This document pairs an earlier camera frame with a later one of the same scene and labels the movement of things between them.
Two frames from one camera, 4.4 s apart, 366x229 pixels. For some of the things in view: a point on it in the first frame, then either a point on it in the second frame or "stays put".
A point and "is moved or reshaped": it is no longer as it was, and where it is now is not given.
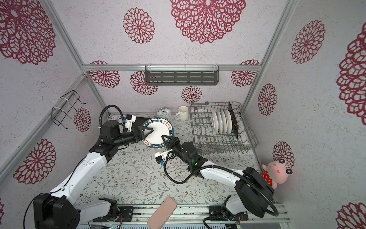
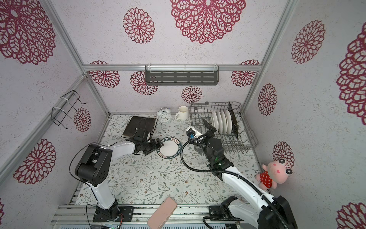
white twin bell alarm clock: [165, 113] stays put
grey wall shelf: [182, 75] stays put
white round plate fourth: [225, 122] stays put
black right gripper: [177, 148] -> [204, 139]
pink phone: [161, 215] stays put
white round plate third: [219, 122] stays put
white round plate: [215, 122] stays put
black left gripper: [142, 136] -> [155, 146]
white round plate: [161, 127] is moved or reshaped
